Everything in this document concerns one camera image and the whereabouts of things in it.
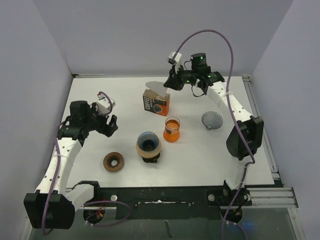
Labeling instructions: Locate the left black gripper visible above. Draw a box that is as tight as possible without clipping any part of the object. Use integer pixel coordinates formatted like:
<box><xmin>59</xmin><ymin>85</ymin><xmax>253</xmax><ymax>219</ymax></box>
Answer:
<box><xmin>83</xmin><ymin>103</ymin><xmax>117</xmax><ymax>136</ymax></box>

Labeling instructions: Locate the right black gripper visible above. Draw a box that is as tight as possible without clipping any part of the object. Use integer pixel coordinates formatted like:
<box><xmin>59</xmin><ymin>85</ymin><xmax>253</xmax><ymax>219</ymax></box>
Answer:
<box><xmin>163</xmin><ymin>63</ymin><xmax>198</xmax><ymax>92</ymax></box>

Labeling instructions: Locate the white paper coffee filter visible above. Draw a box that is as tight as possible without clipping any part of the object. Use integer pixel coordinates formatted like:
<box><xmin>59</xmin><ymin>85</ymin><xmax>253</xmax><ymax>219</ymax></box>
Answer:
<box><xmin>145</xmin><ymin>81</ymin><xmax>168</xmax><ymax>98</ymax></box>

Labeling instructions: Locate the blue glass dripper cone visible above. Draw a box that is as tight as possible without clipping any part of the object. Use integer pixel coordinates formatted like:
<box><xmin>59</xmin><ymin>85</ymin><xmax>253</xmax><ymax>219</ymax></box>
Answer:
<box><xmin>137</xmin><ymin>131</ymin><xmax>160</xmax><ymax>152</ymax></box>

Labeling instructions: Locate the light wooden ring holder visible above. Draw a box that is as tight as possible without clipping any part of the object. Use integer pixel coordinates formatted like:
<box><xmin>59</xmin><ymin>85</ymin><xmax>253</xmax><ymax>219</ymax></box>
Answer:
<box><xmin>136</xmin><ymin>142</ymin><xmax>162</xmax><ymax>158</ymax></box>

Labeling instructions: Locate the dark green glass dripper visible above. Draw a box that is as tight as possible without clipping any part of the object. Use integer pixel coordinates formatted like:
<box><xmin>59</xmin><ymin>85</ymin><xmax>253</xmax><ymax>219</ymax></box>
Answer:
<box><xmin>142</xmin><ymin>154</ymin><xmax>160</xmax><ymax>164</ymax></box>

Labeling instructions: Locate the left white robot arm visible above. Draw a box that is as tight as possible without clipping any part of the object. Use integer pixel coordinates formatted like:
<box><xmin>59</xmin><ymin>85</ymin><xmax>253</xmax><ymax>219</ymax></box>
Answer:
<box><xmin>23</xmin><ymin>96</ymin><xmax>118</xmax><ymax>231</ymax></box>

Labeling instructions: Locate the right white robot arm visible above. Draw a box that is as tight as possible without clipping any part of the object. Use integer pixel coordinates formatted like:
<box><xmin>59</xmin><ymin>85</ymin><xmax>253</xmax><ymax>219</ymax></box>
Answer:
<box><xmin>163</xmin><ymin>51</ymin><xmax>264</xmax><ymax>205</ymax></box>

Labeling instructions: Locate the orange coffee filter box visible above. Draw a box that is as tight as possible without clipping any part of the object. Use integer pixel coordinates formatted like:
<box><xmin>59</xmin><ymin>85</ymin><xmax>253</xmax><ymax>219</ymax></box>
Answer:
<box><xmin>142</xmin><ymin>89</ymin><xmax>170</xmax><ymax>116</ymax></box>

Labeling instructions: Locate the grey glass dripper cone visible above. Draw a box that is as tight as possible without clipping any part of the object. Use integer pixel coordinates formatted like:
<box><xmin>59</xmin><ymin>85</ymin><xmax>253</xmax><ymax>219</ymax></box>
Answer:
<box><xmin>201</xmin><ymin>111</ymin><xmax>223</xmax><ymax>131</ymax></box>

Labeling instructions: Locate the orange glass carafe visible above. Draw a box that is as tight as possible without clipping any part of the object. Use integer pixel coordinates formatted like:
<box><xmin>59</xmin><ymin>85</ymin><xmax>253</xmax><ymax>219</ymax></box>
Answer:
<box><xmin>163</xmin><ymin>116</ymin><xmax>180</xmax><ymax>143</ymax></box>

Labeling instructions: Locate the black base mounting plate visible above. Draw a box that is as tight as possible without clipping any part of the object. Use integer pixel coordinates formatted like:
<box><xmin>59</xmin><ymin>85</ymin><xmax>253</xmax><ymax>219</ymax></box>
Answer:
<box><xmin>85</xmin><ymin>187</ymin><xmax>252</xmax><ymax>220</ymax></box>

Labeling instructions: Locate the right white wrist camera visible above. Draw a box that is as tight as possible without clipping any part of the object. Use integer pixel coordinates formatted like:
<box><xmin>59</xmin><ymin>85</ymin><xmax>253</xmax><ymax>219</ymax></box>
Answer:
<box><xmin>167</xmin><ymin>51</ymin><xmax>182</xmax><ymax>73</ymax></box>

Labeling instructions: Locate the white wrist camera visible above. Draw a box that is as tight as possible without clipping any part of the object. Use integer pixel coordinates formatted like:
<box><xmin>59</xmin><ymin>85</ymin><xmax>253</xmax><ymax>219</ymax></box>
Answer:
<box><xmin>167</xmin><ymin>51</ymin><xmax>182</xmax><ymax>73</ymax></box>
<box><xmin>96</xmin><ymin>98</ymin><xmax>116</xmax><ymax>116</ymax></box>

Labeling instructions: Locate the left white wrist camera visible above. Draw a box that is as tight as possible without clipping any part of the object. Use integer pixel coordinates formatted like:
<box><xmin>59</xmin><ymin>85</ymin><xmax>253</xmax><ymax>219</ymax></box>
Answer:
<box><xmin>96</xmin><ymin>98</ymin><xmax>116</xmax><ymax>116</ymax></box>

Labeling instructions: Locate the dark wooden ring holder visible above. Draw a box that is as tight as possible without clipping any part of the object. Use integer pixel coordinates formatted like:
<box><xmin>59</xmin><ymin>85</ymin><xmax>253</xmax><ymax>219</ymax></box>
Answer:
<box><xmin>103</xmin><ymin>152</ymin><xmax>125</xmax><ymax>173</ymax></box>

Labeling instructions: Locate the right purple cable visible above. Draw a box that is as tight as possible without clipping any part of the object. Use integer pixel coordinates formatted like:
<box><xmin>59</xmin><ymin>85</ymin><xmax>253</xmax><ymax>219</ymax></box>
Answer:
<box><xmin>172</xmin><ymin>29</ymin><xmax>256</xmax><ymax>240</ymax></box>

